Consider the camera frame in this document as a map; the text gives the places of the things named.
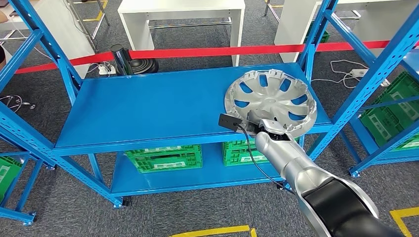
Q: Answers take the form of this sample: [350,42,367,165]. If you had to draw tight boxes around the chrome chair base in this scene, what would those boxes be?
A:
[0,95,36,114]

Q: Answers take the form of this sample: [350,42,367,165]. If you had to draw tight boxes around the green plastic crate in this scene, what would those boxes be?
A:
[223,150,271,166]
[222,137,300,156]
[0,156,24,201]
[130,154,203,173]
[359,71,419,151]
[124,145,201,161]
[306,24,330,44]

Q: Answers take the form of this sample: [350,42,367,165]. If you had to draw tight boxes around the blue shelf rack, single crate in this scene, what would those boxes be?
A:
[0,150,56,227]

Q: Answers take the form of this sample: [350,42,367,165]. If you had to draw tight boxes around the red barrier tape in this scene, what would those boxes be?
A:
[14,39,392,75]

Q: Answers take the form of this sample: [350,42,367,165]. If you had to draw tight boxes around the pale wrist camera, black bracket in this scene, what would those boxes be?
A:
[218,113,259,135]

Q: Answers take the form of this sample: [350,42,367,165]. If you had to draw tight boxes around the blue shelf rack, four crates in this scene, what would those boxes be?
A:
[0,0,419,209]

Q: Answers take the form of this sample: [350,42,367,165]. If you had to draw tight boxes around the blue shelf rack, stacked crates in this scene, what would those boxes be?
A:
[347,49,419,178]

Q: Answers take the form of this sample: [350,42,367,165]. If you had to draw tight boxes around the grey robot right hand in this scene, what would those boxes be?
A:
[246,110,266,129]

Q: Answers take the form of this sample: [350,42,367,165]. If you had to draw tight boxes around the white desk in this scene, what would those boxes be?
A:
[0,0,95,79]
[274,0,419,63]

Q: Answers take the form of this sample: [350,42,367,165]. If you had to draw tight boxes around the white power strip with cord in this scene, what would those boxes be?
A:
[96,63,117,76]
[311,59,390,89]

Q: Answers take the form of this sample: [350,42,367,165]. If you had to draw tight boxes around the white table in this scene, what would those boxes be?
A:
[118,0,246,67]

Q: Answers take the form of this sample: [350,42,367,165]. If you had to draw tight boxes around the black stanchion post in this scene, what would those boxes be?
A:
[110,44,160,77]

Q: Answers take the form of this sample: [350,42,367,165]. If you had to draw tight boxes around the silver wheel hubcap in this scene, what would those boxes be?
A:
[224,69,318,138]

